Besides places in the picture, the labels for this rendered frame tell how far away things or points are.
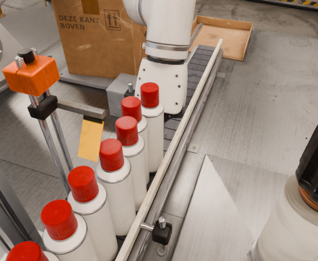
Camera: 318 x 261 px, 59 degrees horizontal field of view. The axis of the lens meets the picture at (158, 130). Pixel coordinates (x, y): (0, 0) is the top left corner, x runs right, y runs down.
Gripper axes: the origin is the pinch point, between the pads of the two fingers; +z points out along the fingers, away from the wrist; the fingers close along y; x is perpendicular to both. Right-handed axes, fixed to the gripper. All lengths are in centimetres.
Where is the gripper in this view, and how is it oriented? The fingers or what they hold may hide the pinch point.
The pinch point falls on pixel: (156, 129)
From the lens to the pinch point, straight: 61.1
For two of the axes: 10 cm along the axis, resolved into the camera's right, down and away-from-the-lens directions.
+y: 9.4, 2.3, -2.6
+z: -1.1, 9.1, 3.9
